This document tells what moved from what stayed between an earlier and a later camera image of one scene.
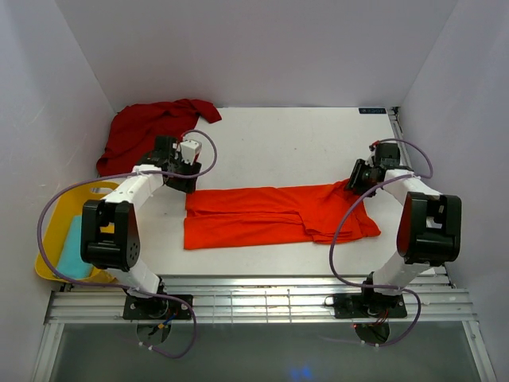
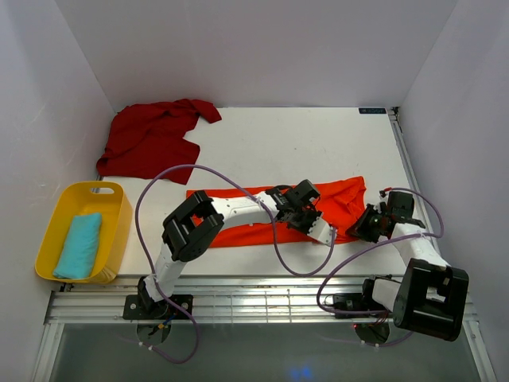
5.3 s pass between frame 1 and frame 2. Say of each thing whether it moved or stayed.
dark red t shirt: stayed
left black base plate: stayed
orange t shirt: moved
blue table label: stayed
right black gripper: moved
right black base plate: stayed
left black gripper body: moved
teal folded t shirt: stayed
